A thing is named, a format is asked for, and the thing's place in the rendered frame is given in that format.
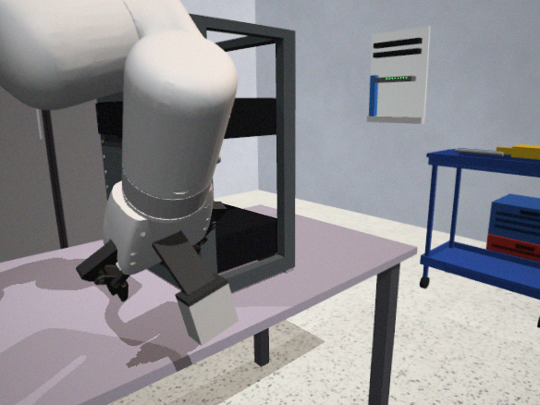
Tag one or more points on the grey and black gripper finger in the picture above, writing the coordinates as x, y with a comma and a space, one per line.
218, 211
106, 258

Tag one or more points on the black server rack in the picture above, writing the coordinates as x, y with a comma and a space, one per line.
242, 236

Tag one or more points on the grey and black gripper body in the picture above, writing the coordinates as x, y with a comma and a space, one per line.
134, 232

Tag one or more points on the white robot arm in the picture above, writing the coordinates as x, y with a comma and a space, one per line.
178, 92

